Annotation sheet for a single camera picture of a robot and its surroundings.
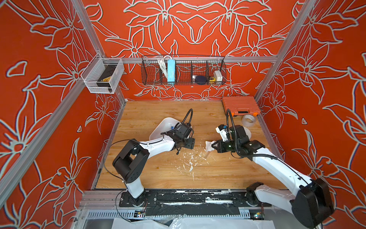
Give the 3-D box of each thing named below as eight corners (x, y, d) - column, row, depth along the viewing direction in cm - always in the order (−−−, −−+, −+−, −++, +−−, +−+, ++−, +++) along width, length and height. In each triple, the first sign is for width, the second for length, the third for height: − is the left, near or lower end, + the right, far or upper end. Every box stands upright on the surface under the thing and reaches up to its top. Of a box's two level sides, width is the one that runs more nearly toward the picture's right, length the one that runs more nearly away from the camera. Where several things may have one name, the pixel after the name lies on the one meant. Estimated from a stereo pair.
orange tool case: (226, 117, 110) (228, 112, 106) (221, 99, 123) (223, 95, 119) (260, 117, 110) (263, 112, 106) (252, 99, 123) (254, 95, 119)
